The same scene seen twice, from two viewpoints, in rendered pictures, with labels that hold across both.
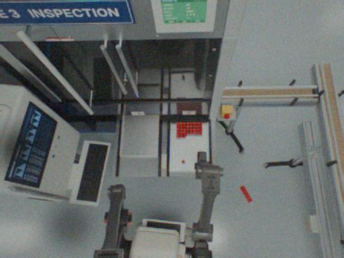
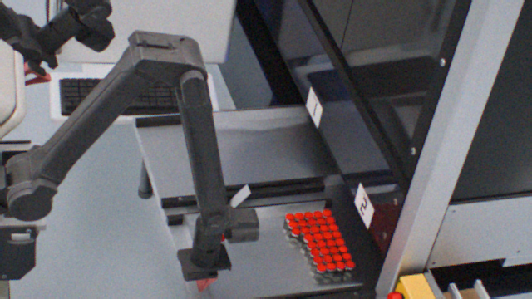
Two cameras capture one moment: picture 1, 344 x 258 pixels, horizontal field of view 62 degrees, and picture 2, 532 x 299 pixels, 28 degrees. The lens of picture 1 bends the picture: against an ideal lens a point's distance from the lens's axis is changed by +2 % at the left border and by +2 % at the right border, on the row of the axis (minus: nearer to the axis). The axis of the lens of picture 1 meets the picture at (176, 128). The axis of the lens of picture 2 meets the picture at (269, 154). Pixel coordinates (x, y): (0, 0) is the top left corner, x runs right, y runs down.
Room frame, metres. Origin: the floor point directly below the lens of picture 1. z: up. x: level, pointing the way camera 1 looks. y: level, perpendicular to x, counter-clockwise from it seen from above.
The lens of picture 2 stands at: (-0.44, -1.40, 2.60)
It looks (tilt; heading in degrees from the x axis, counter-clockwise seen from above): 41 degrees down; 57
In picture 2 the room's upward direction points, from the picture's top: 12 degrees clockwise
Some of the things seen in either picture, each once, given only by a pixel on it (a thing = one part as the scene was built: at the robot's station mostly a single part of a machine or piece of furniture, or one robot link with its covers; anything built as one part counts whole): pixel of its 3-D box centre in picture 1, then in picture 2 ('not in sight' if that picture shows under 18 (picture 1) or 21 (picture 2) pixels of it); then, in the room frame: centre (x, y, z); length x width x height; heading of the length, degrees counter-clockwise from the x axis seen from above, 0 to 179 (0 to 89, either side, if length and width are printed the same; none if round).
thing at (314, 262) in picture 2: (189, 133); (308, 247); (0.58, -0.08, 0.91); 0.18 x 0.02 x 0.05; 81
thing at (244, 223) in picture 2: (201, 160); (229, 218); (0.34, -0.12, 1.11); 0.11 x 0.09 x 0.12; 169
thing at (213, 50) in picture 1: (209, 85); (428, 105); (0.68, -0.20, 1.40); 0.04 x 0.01 x 0.80; 82
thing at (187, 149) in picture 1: (189, 146); (270, 254); (0.50, -0.07, 0.90); 0.34 x 0.26 x 0.04; 171
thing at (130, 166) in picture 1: (164, 142); (263, 207); (0.56, 0.10, 0.87); 0.70 x 0.48 x 0.02; 82
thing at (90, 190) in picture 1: (92, 171); (135, 95); (0.44, 0.62, 0.82); 0.40 x 0.14 x 0.02; 165
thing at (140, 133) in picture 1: (140, 131); (271, 148); (0.65, 0.25, 0.90); 0.34 x 0.26 x 0.04; 172
